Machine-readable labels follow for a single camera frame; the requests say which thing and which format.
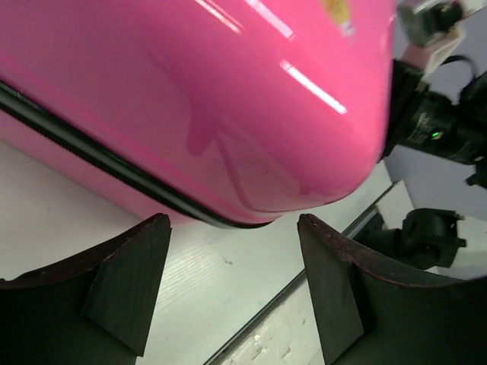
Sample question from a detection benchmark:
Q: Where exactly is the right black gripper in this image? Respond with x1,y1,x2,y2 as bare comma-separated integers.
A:
380,59,463,163

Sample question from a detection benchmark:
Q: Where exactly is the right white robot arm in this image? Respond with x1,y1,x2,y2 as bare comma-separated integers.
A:
383,1,486,276

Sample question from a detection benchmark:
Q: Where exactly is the pink hard-shell suitcase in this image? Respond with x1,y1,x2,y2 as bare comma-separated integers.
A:
1,1,396,228

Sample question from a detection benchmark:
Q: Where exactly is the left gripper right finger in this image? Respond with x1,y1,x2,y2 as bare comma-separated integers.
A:
298,214,486,364

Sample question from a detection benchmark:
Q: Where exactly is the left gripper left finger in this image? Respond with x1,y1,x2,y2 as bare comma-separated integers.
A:
1,214,171,364

